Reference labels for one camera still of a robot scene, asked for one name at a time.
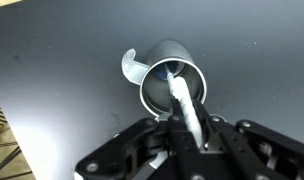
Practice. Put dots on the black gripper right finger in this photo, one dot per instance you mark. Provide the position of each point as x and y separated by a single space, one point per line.
201 112

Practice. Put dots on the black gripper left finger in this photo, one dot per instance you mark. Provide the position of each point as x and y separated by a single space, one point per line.
177 113

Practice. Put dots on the stainless steel flask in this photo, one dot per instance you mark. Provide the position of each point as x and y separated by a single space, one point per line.
151 75

